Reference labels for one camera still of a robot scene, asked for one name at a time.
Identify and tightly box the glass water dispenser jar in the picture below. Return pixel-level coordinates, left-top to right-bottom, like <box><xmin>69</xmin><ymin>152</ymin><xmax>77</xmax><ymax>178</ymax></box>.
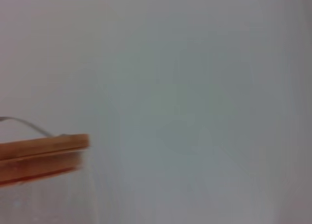
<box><xmin>0</xmin><ymin>148</ymin><xmax>98</xmax><ymax>224</ymax></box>

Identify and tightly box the wooden jar lid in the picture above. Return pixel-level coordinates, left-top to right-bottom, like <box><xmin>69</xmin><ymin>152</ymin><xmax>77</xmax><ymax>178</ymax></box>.
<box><xmin>0</xmin><ymin>116</ymin><xmax>90</xmax><ymax>187</ymax></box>

